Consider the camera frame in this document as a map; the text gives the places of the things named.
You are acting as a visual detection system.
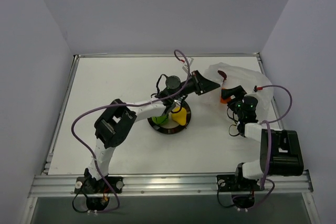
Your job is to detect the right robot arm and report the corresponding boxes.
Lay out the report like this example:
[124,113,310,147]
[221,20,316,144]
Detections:
[221,86,304,189]

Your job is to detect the clear plastic bag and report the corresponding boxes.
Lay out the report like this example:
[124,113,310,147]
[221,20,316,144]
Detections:
[201,62,274,121]

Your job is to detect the dark red fake fruit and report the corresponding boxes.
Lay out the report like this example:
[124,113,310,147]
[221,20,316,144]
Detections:
[217,70,227,80]

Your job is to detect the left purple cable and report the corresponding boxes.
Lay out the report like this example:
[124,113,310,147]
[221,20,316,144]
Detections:
[70,49,194,213]

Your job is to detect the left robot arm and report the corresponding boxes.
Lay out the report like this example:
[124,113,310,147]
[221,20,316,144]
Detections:
[84,70,220,192]

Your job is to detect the orange fake persimmon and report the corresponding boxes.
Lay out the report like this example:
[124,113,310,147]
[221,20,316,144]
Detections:
[220,97,232,104]

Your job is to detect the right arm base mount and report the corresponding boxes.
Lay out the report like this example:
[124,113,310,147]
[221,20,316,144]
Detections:
[216,174,262,192]

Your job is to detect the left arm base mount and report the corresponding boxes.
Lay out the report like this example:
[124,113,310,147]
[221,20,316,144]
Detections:
[74,176,124,194]

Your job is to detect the yellow fake pear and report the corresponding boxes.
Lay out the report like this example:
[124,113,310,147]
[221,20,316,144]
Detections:
[171,107,187,126]

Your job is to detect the aluminium front frame rail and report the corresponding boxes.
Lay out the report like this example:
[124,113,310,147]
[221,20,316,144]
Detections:
[28,172,313,198]

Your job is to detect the black rimmed round plate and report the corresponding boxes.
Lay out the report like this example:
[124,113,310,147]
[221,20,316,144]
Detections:
[148,101,192,135]

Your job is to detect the green fake watermelon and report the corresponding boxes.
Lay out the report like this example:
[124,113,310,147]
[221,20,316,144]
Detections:
[151,115,169,125]

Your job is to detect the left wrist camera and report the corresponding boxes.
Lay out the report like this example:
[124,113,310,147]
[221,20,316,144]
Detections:
[182,57,194,73]

